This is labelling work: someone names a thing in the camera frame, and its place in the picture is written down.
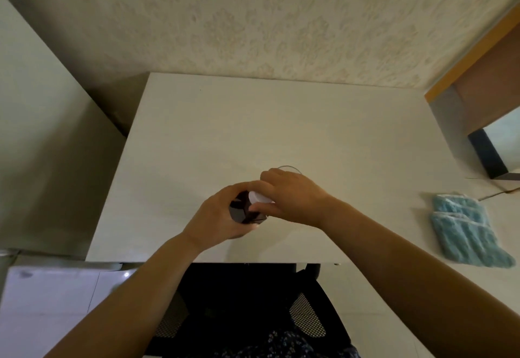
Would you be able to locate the person's left hand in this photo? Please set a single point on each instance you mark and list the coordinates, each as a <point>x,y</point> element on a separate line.
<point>211,219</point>

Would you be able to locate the clear drinking glass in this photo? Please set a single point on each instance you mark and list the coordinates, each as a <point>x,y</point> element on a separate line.
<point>290,166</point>

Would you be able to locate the person's right hand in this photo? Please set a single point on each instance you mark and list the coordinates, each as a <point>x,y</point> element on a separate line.
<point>296,199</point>

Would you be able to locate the person's right forearm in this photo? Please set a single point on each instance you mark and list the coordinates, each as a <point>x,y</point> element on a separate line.
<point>406,272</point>

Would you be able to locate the brown wooden door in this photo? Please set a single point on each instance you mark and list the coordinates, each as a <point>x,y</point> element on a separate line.
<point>491,81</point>

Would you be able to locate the dark floral dress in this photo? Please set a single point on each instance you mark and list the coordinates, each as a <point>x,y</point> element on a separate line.
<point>284,347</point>

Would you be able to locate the dark juice bottle white cap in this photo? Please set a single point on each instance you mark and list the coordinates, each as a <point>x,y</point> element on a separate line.
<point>239,211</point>

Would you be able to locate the white wooden desk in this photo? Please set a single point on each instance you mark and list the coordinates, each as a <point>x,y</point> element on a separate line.
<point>243,126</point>

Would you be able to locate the wooden pole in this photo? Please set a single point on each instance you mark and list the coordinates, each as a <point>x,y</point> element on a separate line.
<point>512,190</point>

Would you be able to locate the white refrigerator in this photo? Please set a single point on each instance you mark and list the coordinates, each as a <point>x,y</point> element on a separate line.
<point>48,146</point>

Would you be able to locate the person's left forearm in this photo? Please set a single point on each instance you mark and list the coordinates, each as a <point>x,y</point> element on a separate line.
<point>130,301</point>

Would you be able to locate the blue fluffy cloth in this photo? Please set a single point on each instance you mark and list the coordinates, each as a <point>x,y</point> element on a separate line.
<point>467,236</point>

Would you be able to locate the black office chair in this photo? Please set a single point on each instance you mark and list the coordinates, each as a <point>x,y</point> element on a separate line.
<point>235,297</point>

